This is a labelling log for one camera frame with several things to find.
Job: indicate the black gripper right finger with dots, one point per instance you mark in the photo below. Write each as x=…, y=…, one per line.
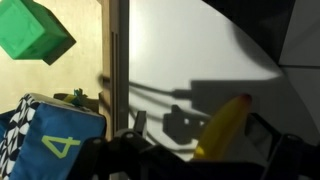
x=266, y=140

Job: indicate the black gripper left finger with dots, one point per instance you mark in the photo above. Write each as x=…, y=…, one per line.
x=140, y=123

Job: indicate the yellow banana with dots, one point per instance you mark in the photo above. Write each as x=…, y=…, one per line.
x=220, y=130

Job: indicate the shallow wooden box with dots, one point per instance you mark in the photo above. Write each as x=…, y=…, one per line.
x=110, y=40

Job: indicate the blue soft cube number four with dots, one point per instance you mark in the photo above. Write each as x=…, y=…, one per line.
x=76, y=123

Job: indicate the green wooden cube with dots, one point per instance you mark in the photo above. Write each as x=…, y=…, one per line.
x=23, y=33

